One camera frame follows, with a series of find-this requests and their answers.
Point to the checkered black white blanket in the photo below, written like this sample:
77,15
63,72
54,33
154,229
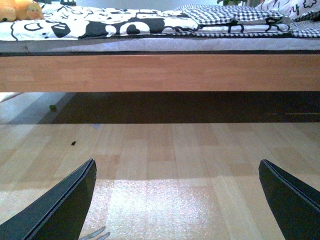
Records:
234,21

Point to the wooden bed frame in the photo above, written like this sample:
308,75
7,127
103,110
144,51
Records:
161,73

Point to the patterned pillow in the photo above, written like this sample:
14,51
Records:
296,10

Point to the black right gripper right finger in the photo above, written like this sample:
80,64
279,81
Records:
294,204

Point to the white mattress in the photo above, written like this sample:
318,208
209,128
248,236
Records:
161,44

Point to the yellow plush dinosaur toy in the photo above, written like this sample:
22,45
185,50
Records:
13,10

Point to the small green object on floor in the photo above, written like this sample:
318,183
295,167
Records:
53,108

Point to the black and white patterned duvet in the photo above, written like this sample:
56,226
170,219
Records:
62,22

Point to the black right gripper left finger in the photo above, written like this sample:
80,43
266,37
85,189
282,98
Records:
60,213

